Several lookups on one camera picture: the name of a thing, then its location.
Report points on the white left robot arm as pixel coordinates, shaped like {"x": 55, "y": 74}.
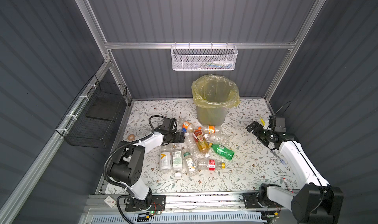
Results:
{"x": 124, "y": 165}

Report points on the mesh waste bin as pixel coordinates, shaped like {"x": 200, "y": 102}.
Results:
{"x": 215, "y": 117}

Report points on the orange label bottle right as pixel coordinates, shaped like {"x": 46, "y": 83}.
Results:
{"x": 210, "y": 129}

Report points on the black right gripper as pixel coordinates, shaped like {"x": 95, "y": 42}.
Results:
{"x": 256, "y": 131}

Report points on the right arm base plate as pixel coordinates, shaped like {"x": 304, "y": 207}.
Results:
{"x": 251, "y": 200}

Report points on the yellow bin liner bag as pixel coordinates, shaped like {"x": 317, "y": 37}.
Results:
{"x": 213, "y": 91}

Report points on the white wire wall basket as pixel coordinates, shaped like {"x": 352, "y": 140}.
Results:
{"x": 197, "y": 58}

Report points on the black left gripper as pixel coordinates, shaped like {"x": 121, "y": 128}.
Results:
{"x": 176, "y": 134}

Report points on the green cap clear bottle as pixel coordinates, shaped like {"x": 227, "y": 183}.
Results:
{"x": 189, "y": 162}

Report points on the black wire wall basket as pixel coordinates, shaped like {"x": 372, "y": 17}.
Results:
{"x": 95, "y": 116}

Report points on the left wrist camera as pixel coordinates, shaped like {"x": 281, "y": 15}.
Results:
{"x": 169, "y": 124}

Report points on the white tube in basket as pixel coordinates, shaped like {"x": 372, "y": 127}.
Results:
{"x": 222, "y": 64}

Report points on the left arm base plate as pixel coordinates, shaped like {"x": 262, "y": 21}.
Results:
{"x": 151, "y": 203}

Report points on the green white label bottle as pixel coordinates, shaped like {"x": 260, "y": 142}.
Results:
{"x": 177, "y": 163}

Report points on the orange label bottle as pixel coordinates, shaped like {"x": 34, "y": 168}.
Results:
{"x": 210, "y": 129}
{"x": 185, "y": 125}

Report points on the red label yellow cap bottle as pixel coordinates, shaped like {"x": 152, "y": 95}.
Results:
{"x": 210, "y": 164}

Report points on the green plastic bottle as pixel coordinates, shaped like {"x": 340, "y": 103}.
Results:
{"x": 223, "y": 151}

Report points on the red yellow tea bottle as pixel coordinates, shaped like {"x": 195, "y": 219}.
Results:
{"x": 201, "y": 142}

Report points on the blue pen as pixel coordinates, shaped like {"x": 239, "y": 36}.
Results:
{"x": 279, "y": 158}

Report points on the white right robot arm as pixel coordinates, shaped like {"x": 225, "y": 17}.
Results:
{"x": 316, "y": 202}

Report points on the orange label bottle left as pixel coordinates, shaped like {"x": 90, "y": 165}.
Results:
{"x": 185, "y": 125}

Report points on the clear plastic bottle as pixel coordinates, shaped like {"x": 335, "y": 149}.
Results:
{"x": 218, "y": 139}

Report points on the red marker pen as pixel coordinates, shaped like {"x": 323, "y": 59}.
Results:
{"x": 287, "y": 185}

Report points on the yellow V label bottle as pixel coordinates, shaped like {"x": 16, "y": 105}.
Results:
{"x": 165, "y": 159}

